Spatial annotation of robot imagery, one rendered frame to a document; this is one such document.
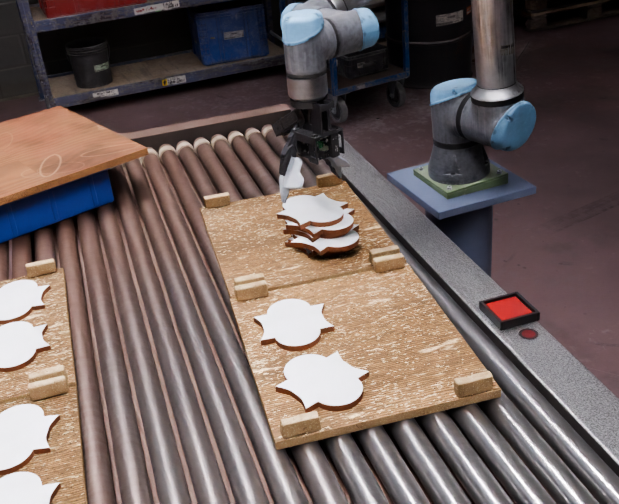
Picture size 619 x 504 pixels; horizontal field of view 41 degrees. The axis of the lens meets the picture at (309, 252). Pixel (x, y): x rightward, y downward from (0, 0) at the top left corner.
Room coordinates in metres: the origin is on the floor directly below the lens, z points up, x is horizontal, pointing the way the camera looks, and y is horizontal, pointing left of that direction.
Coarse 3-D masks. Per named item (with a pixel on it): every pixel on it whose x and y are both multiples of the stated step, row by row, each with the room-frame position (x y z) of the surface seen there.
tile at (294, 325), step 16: (288, 304) 1.24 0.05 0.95; (304, 304) 1.23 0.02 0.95; (320, 304) 1.23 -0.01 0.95; (256, 320) 1.20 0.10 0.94; (272, 320) 1.19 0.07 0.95; (288, 320) 1.19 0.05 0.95; (304, 320) 1.18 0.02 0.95; (320, 320) 1.18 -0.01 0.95; (272, 336) 1.14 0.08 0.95; (288, 336) 1.14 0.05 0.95; (304, 336) 1.13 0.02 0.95; (320, 336) 1.14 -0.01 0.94
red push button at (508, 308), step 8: (488, 304) 1.20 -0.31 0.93; (496, 304) 1.20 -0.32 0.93; (504, 304) 1.20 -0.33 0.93; (512, 304) 1.20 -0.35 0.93; (520, 304) 1.20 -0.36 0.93; (496, 312) 1.18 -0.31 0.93; (504, 312) 1.18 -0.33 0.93; (512, 312) 1.17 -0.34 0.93; (520, 312) 1.17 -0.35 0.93; (528, 312) 1.17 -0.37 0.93
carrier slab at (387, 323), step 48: (288, 288) 1.31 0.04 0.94; (336, 288) 1.30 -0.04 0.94; (384, 288) 1.28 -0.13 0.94; (240, 336) 1.19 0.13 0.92; (336, 336) 1.14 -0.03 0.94; (384, 336) 1.13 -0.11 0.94; (432, 336) 1.12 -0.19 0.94; (384, 384) 1.00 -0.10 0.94; (432, 384) 0.99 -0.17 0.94; (336, 432) 0.91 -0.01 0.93
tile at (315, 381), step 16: (336, 352) 1.08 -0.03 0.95; (288, 368) 1.05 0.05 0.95; (304, 368) 1.05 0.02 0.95; (320, 368) 1.04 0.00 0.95; (336, 368) 1.04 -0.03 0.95; (352, 368) 1.03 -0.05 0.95; (288, 384) 1.01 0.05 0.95; (304, 384) 1.01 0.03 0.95; (320, 384) 1.00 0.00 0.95; (336, 384) 1.00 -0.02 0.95; (352, 384) 0.99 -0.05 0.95; (304, 400) 0.97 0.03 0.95; (320, 400) 0.96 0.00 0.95; (336, 400) 0.96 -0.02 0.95; (352, 400) 0.96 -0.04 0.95
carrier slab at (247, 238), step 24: (312, 192) 1.73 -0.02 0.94; (336, 192) 1.72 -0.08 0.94; (216, 216) 1.65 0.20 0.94; (240, 216) 1.64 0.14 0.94; (264, 216) 1.63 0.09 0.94; (360, 216) 1.58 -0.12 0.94; (216, 240) 1.54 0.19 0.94; (240, 240) 1.52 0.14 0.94; (264, 240) 1.51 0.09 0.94; (360, 240) 1.47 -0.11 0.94; (384, 240) 1.46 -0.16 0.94; (240, 264) 1.42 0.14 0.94; (264, 264) 1.41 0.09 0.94; (288, 264) 1.40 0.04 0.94; (312, 264) 1.39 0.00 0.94; (336, 264) 1.39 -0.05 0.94; (360, 264) 1.38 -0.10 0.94
